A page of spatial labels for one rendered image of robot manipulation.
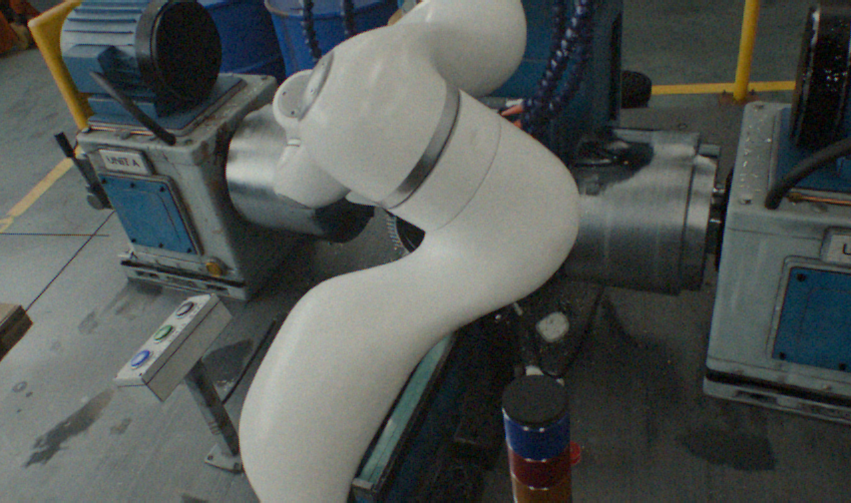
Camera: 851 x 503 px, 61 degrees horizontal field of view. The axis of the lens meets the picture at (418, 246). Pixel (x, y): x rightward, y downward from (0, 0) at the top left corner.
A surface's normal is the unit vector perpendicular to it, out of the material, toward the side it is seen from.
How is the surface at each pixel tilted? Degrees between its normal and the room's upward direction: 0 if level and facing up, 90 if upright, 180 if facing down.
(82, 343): 0
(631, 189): 39
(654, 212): 55
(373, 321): 35
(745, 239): 90
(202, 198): 90
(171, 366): 69
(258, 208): 88
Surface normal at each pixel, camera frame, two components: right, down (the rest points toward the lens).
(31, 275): -0.15, -0.77
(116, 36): -0.39, -0.04
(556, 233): 0.44, 0.22
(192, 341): 0.80, -0.15
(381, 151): 0.04, 0.55
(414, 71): 0.57, -0.38
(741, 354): -0.39, 0.61
